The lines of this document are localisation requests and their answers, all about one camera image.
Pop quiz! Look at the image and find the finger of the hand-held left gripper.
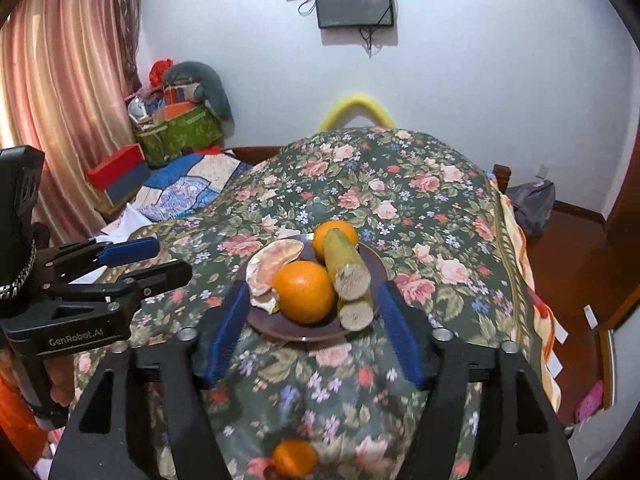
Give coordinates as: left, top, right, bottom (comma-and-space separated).
35, 237, 161, 286
40, 260, 193, 313

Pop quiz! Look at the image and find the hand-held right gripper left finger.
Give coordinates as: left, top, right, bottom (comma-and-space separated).
47, 280, 251, 480

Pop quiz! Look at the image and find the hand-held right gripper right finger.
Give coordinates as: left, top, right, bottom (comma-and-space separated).
376, 281, 578, 480

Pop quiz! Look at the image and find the pale green sugarcane piece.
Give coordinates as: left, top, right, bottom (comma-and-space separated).
337, 296, 377, 332
322, 229, 372, 302

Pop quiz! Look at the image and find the purple round plate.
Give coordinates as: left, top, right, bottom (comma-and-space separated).
245, 237, 390, 343

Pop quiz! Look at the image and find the large orange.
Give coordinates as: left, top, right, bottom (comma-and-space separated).
312, 221, 360, 261
272, 261, 336, 324

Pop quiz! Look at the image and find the peeled pink pomelo segment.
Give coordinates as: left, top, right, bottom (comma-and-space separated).
248, 240, 305, 298

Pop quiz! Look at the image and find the person's left hand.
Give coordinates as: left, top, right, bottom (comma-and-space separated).
44, 355, 78, 413

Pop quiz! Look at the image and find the white cloth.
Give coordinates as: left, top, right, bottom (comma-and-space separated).
92, 202, 156, 246

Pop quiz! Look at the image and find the red and grey box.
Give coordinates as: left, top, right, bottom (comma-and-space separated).
86, 144, 151, 201

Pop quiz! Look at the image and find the blue patchwork quilt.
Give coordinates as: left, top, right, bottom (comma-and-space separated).
135, 152, 253, 223

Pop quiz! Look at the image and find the green floral blanket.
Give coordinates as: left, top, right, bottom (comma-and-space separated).
75, 127, 531, 480

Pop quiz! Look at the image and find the green patterned storage bag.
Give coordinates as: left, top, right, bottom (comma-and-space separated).
134, 105, 224, 168

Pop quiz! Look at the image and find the orange and cream blanket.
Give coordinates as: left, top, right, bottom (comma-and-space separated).
487, 175, 563, 411

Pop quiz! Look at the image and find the small tangerine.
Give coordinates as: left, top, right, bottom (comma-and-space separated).
272, 440, 319, 478

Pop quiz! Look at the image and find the orange cardboard box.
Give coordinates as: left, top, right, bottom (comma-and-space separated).
152, 101, 196, 123

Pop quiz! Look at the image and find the pink satin curtain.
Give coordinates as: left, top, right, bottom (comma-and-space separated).
0, 0, 136, 246

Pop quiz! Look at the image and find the red fabric bundle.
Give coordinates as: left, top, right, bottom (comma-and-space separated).
149, 59, 175, 87

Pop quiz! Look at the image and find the grey backpack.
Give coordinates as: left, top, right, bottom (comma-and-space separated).
505, 180, 557, 241

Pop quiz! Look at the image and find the grey plush toy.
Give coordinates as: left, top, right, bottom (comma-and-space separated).
164, 61, 233, 122

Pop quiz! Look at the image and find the pink slipper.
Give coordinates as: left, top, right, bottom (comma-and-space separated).
575, 380, 606, 423

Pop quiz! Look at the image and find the yellow foam arch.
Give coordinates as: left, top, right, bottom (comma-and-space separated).
318, 91, 398, 132

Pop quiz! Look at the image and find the brown sheer curtain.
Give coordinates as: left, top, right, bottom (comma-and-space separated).
112, 0, 151, 91

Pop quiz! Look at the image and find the wooden bed post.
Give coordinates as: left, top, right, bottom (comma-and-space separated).
492, 164, 512, 196

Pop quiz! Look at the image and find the black hanging cable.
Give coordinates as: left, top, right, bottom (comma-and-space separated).
359, 25, 383, 58

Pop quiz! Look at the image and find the small black wall monitor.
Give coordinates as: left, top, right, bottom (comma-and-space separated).
314, 0, 396, 30

